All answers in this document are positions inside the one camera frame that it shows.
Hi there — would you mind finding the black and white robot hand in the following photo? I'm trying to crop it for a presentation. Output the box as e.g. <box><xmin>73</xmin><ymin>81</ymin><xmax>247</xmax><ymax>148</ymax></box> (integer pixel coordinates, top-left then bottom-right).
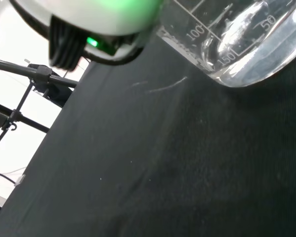
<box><xmin>9</xmin><ymin>0</ymin><xmax>164</xmax><ymax>70</ymax></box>

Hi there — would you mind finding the black tripod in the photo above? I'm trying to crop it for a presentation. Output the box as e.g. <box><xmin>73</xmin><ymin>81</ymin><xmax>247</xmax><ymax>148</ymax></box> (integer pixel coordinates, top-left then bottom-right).
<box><xmin>0</xmin><ymin>56</ymin><xmax>79</xmax><ymax>155</ymax></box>

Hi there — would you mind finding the black bench cloth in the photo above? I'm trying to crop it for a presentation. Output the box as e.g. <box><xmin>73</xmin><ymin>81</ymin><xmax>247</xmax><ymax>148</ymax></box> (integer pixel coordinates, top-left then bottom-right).
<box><xmin>0</xmin><ymin>32</ymin><xmax>296</xmax><ymax>237</ymax></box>

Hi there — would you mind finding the clear cloth clip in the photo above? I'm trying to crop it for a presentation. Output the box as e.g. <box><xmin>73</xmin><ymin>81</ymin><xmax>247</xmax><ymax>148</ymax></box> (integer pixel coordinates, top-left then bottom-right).
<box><xmin>15</xmin><ymin>174</ymin><xmax>27</xmax><ymax>186</ymax></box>

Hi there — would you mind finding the thin floor cable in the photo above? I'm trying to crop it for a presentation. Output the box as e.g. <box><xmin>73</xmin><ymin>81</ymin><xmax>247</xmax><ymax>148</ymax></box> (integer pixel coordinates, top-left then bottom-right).
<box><xmin>0</xmin><ymin>169</ymin><xmax>16</xmax><ymax>185</ymax></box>

